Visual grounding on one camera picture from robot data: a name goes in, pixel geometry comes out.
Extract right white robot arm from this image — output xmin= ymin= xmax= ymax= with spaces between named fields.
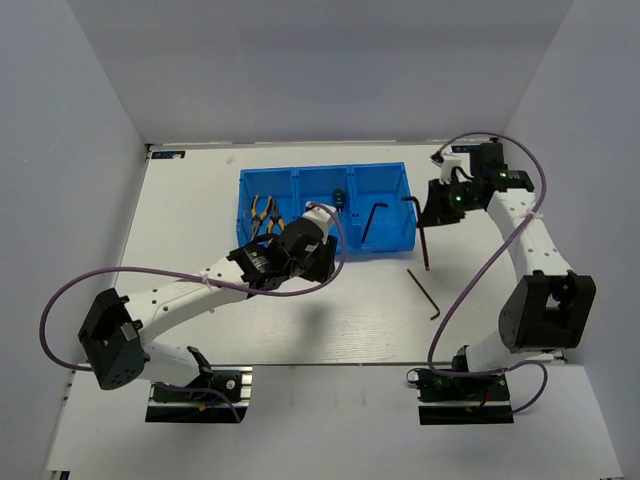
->
xmin=418 ymin=140 xmax=596 ymax=399

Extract bent hex key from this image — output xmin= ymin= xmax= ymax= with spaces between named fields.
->
xmin=402 ymin=195 xmax=430 ymax=271

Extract blue three-compartment bin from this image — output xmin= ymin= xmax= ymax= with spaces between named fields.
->
xmin=236 ymin=162 xmax=416 ymax=256

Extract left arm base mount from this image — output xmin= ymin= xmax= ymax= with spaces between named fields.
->
xmin=145 ymin=366 xmax=253 ymax=424

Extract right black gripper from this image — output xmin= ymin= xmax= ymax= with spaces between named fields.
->
xmin=416 ymin=177 xmax=481 ymax=228

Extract corner label sticker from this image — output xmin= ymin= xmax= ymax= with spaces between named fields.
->
xmin=151 ymin=150 xmax=186 ymax=159
xmin=451 ymin=144 xmax=480 ymax=154

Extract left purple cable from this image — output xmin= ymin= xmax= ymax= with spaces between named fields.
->
xmin=38 ymin=201 xmax=348 ymax=421

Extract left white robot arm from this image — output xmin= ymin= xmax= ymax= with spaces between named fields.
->
xmin=78 ymin=209 xmax=337 ymax=399

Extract long dark hex key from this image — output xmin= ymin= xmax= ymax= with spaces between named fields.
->
xmin=361 ymin=202 xmax=389 ymax=244

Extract green stubby screwdriver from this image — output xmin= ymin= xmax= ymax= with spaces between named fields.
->
xmin=332 ymin=188 xmax=346 ymax=213

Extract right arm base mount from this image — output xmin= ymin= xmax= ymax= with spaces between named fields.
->
xmin=406 ymin=368 xmax=514 ymax=426

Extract left corner label sticker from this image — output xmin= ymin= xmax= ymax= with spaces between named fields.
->
xmin=151 ymin=150 xmax=186 ymax=159

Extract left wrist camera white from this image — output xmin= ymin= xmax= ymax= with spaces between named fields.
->
xmin=302 ymin=201 xmax=338 ymax=243

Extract right corner label sticker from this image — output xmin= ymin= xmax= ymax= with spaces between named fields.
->
xmin=451 ymin=144 xmax=480 ymax=154

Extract thin straight hex key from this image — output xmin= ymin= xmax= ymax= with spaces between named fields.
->
xmin=406 ymin=268 xmax=441 ymax=321

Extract yellow black pliers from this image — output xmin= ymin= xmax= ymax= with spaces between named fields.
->
xmin=267 ymin=197 xmax=286 ymax=233
xmin=250 ymin=195 xmax=272 ymax=240

